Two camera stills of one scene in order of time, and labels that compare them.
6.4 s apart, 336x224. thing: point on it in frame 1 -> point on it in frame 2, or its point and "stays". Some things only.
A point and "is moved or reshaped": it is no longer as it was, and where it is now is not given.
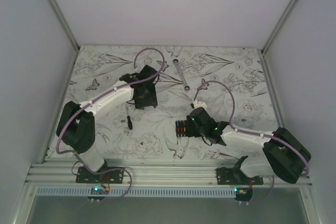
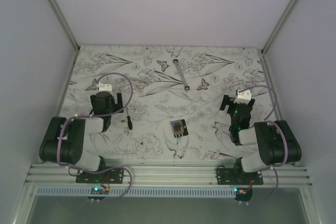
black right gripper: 190,130 -> 228,100
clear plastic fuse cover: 149,108 -> 178,128
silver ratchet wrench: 186,87 stays
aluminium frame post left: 58,10 stays
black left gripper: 151,101 -> 116,107
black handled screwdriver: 129,122 stays
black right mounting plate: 234,176 stays
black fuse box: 180,127 is moved or reshaped
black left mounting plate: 115,176 stays
